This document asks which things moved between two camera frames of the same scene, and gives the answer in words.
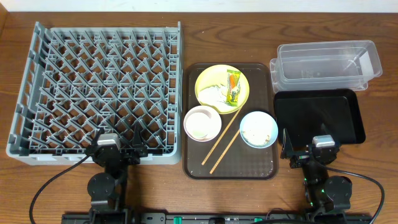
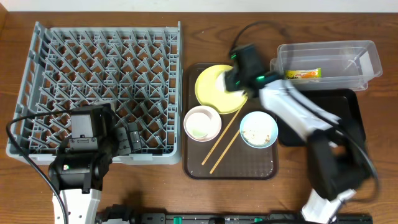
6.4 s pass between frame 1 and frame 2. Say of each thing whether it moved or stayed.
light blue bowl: stayed
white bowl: stayed
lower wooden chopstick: stayed
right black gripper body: moved
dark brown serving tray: stayed
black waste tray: stayed
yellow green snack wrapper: moved
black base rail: stayed
